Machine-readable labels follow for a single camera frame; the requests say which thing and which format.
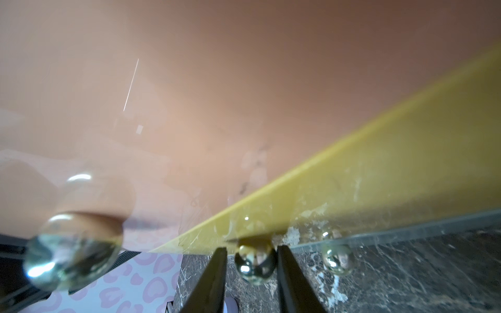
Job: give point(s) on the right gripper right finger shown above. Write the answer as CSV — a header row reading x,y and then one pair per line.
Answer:
x,y
295,292

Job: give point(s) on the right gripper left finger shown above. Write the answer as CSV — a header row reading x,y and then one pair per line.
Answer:
x,y
208,294

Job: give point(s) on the grey bottom drawer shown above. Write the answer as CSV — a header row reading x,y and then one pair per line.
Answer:
x,y
457,224

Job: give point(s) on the orange top drawer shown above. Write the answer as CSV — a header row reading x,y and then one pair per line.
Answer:
x,y
125,124

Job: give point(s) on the yellow drawer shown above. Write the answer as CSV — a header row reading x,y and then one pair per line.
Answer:
x,y
434,156

